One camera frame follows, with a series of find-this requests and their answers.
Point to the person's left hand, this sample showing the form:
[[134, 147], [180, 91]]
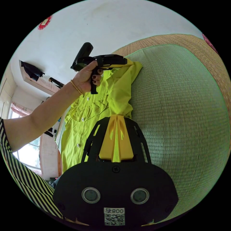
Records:
[[85, 79]]

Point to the person's left forearm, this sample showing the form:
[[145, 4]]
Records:
[[41, 119]]

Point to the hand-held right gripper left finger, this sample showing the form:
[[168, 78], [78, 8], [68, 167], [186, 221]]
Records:
[[108, 144]]

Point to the person's body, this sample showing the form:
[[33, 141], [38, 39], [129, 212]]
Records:
[[27, 176]]

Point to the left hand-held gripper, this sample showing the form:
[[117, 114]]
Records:
[[108, 59]]

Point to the bed with woven mat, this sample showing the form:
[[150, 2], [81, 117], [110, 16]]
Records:
[[180, 111]]

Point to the window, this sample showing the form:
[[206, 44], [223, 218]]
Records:
[[29, 153]]

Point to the black hanging garment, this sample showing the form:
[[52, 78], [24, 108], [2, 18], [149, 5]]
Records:
[[32, 71]]

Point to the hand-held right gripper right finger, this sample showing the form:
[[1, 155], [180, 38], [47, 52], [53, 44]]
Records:
[[125, 146]]

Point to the pink curtain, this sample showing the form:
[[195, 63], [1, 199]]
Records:
[[19, 109]]

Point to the green short sleeve shirt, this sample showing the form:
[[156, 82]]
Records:
[[90, 122]]

